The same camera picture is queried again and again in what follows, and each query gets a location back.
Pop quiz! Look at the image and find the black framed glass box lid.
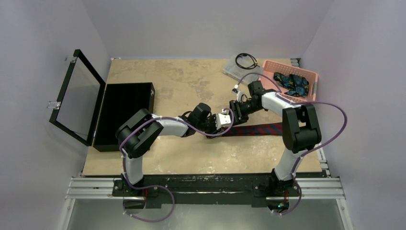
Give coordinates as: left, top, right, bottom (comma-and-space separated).
47, 49, 106, 146

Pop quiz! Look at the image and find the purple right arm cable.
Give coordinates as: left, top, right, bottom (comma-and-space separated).
235, 72, 348, 217

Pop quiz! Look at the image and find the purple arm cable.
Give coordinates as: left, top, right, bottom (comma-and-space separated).
235, 72, 348, 217
119, 108, 236, 223

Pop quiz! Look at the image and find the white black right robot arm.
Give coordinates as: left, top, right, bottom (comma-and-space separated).
229, 80, 322, 195

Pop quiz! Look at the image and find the aluminium frame rail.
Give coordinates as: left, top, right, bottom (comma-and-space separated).
65, 173, 353, 230

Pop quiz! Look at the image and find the blue patterned tie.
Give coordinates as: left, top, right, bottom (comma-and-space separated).
273, 72, 309, 98

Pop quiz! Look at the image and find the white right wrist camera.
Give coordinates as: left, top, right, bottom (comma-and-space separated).
232, 84, 246, 102

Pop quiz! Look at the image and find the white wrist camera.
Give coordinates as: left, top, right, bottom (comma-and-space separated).
232, 84, 246, 102
215, 108, 233, 129

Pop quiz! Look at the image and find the black coiled cable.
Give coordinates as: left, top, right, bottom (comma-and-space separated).
235, 53, 261, 70

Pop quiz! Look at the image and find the pink plastic basket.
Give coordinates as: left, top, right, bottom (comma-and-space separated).
259, 60, 318, 102

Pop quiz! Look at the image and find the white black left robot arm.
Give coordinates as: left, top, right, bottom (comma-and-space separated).
115, 103, 224, 196

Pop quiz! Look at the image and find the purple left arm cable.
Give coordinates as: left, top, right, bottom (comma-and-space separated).
119, 108, 236, 223

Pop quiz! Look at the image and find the red navy striped tie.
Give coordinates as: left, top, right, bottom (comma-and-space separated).
222, 122, 282, 137

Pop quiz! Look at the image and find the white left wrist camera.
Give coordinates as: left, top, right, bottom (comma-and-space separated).
215, 108, 233, 129

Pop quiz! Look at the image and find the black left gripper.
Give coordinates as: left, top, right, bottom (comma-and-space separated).
196, 114, 223, 139

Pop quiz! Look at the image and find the black mounting base plate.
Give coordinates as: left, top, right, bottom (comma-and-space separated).
112, 173, 301, 212

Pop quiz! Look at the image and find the black tie display box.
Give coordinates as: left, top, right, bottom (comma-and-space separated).
93, 82, 155, 152

